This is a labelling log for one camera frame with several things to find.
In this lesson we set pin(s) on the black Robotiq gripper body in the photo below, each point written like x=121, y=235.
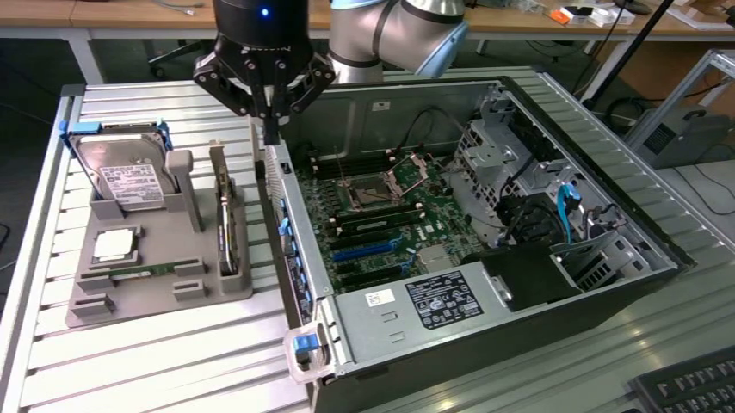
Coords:
x=262, y=26

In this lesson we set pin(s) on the Nvidia graphics card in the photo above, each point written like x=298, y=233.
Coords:
x=227, y=223

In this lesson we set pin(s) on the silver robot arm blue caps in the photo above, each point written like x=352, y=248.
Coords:
x=368, y=34

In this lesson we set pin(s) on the black office chair base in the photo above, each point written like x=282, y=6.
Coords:
x=167, y=56

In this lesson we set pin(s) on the thin locking lever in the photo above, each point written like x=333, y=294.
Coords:
x=341, y=163

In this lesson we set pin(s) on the metal socket cover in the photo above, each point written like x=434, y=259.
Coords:
x=404, y=164

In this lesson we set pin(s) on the hard disk blue caddy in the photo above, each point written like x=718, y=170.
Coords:
x=126, y=163

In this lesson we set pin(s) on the silver disk bay cage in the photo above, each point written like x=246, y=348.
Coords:
x=489, y=150

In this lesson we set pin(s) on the installed RAM stick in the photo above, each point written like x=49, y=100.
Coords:
x=380, y=223

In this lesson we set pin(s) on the long black expansion slot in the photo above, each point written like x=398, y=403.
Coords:
x=362, y=241

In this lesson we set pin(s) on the green Dell motherboard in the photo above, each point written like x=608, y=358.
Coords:
x=445, y=223

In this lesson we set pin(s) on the grey parts rack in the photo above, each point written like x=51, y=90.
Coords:
x=161, y=249

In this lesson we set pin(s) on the silver CPU chip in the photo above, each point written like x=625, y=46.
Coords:
x=115, y=245

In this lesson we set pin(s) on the small orange box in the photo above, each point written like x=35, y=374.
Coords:
x=560, y=16

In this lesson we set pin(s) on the green RAM stick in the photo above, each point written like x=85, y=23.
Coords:
x=143, y=271

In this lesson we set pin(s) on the silver chipset heatsink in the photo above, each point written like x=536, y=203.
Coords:
x=440, y=258

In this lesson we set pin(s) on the white box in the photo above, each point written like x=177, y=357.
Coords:
x=604, y=17

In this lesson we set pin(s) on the black slanted pole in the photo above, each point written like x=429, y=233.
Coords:
x=630, y=48

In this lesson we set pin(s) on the black plastic shroud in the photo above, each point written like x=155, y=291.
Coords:
x=522, y=279

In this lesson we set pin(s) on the silver power supply unit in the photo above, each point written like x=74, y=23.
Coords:
x=390, y=331

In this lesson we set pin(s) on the silver vented disk bay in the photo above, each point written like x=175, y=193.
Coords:
x=597, y=266

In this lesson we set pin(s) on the open black PC case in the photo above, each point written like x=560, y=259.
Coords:
x=546, y=344

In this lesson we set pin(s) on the black keyboard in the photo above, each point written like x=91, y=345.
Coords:
x=689, y=383

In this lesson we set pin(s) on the wooden desk white frame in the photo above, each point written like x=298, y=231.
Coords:
x=93, y=13

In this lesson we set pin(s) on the aluminium profile frame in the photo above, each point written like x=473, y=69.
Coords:
x=721, y=56

